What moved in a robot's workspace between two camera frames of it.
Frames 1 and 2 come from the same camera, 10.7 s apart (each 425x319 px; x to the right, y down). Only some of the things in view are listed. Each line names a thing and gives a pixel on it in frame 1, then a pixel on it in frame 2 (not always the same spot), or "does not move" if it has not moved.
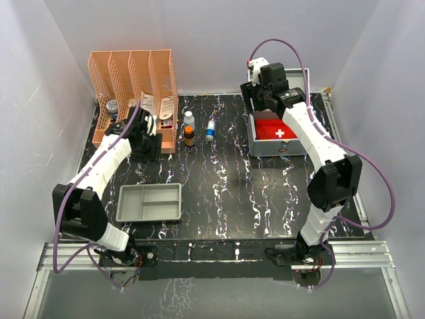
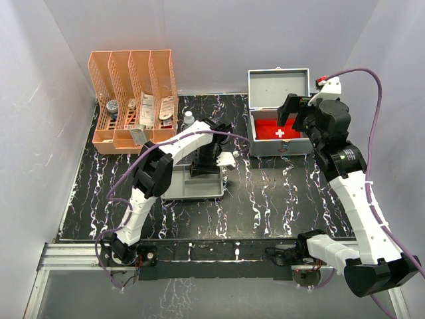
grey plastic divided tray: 149,202 → 184,185
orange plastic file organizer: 119,77 does not move
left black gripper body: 150,149 → 204,159
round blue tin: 112,107 does not move
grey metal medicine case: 300,78 does not move
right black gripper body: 256,96 → 307,119
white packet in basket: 167,108 does not move
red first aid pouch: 273,129 does not move
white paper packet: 147,102 does not move
